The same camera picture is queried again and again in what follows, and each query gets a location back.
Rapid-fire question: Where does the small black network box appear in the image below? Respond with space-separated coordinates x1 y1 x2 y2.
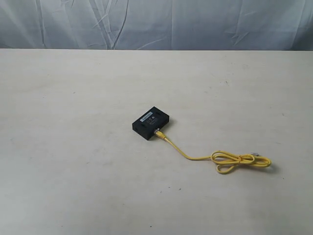
132 106 170 140

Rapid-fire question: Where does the white fabric backdrop curtain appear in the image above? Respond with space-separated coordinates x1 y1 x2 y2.
0 0 313 50

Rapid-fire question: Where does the yellow ethernet cable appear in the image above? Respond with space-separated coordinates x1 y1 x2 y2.
154 130 272 175

